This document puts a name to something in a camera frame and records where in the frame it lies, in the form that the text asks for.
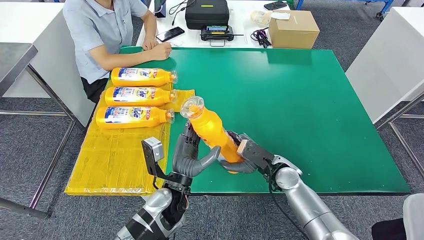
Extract steel table frame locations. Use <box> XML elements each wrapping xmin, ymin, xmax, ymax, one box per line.
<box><xmin>0</xmin><ymin>64</ymin><xmax>84</xmax><ymax>220</ymax></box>
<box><xmin>374</xmin><ymin>91</ymin><xmax>424</xmax><ymax>181</ymax></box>

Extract grey metal table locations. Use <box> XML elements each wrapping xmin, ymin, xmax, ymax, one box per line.
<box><xmin>0</xmin><ymin>43</ymin><xmax>39</xmax><ymax>98</ymax></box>

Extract person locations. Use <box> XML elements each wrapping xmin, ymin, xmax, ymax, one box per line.
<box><xmin>62</xmin><ymin>0</ymin><xmax>173</xmax><ymax>104</ymax></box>
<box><xmin>370</xmin><ymin>193</ymin><xmax>424</xmax><ymax>240</ymax></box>

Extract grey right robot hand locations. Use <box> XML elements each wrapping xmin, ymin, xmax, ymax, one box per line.
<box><xmin>218</xmin><ymin>130</ymin><xmax>276</xmax><ymax>175</ymax></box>

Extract blue cart frame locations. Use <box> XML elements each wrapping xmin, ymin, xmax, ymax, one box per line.
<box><xmin>364</xmin><ymin>0</ymin><xmax>395</xmax><ymax>20</ymax></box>

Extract brown cardboard box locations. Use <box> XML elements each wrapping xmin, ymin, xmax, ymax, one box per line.
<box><xmin>268</xmin><ymin>9</ymin><xmax>321</xmax><ymax>50</ymax></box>

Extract person's right hand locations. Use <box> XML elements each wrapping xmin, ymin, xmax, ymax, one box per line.
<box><xmin>150</xmin><ymin>42</ymin><xmax>173</xmax><ymax>62</ymax></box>

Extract orange detergent bottle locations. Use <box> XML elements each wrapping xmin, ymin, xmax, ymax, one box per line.
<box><xmin>95</xmin><ymin>105</ymin><xmax>176</xmax><ymax>130</ymax></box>
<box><xmin>104</xmin><ymin>86</ymin><xmax>178</xmax><ymax>108</ymax></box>
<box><xmin>179</xmin><ymin>96</ymin><xmax>246</xmax><ymax>175</ymax></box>
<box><xmin>110</xmin><ymin>67</ymin><xmax>178</xmax><ymax>88</ymax></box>

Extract person's left hand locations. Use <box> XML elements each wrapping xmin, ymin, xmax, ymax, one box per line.
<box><xmin>142</xmin><ymin>37</ymin><xmax>160</xmax><ymax>52</ymax></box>

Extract black hard case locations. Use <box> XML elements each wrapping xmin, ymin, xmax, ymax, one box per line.
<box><xmin>184</xmin><ymin>0</ymin><xmax>230</xmax><ymax>31</ymax></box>

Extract dark standing tablet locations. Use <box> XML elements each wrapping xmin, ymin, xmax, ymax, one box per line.
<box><xmin>153</xmin><ymin>0</ymin><xmax>167</xmax><ymax>19</ymax></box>

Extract black yellow remote controller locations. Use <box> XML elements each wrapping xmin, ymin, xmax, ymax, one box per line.
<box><xmin>200</xmin><ymin>25</ymin><xmax>245</xmax><ymax>48</ymax></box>

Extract coiled black cable bundle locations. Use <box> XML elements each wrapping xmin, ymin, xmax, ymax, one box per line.
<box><xmin>250</xmin><ymin>27</ymin><xmax>273</xmax><ymax>49</ymax></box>

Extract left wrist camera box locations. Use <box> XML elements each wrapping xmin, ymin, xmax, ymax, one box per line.
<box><xmin>141</xmin><ymin>136</ymin><xmax>174</xmax><ymax>190</ymax></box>

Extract black smartphone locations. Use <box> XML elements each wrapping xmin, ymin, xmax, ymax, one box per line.
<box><xmin>155</xmin><ymin>26</ymin><xmax>186</xmax><ymax>43</ymax></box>
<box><xmin>263</xmin><ymin>0</ymin><xmax>289</xmax><ymax>11</ymax></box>

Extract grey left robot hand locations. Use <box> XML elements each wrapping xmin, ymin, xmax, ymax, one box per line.
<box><xmin>171</xmin><ymin>122</ymin><xmax>222</xmax><ymax>178</ymax></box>

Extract clear plastic bag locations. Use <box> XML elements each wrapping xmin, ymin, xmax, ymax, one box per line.
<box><xmin>250</xmin><ymin>10</ymin><xmax>273</xmax><ymax>25</ymax></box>

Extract white table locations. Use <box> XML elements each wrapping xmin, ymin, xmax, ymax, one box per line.
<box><xmin>136</xmin><ymin>0</ymin><xmax>294</xmax><ymax>49</ymax></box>
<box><xmin>0</xmin><ymin>2</ymin><xmax>96</xmax><ymax>128</ymax></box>
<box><xmin>345</xmin><ymin>6</ymin><xmax>424</xmax><ymax>125</ymax></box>

